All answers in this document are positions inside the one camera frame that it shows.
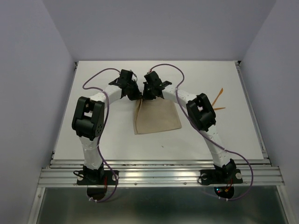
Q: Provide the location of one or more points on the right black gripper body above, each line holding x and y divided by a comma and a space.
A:
150, 93

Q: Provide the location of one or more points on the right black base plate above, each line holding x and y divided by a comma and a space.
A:
213, 176

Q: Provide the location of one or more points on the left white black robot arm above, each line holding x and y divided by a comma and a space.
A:
90, 118

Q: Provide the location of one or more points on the left aluminium frame post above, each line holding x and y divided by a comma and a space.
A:
36, 206

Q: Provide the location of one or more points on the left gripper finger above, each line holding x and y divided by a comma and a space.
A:
132, 97
138, 93

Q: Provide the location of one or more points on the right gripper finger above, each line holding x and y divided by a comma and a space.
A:
146, 91
152, 97

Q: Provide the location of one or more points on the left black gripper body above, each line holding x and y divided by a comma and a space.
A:
132, 86

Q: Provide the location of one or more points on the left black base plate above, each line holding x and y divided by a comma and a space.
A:
105, 177

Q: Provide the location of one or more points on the beige cloth napkin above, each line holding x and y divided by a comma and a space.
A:
154, 116

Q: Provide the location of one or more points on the aluminium mounting rail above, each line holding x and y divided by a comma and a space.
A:
157, 173

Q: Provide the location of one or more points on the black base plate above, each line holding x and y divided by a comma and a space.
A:
105, 177
213, 176

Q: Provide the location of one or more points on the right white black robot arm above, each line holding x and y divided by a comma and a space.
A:
201, 116

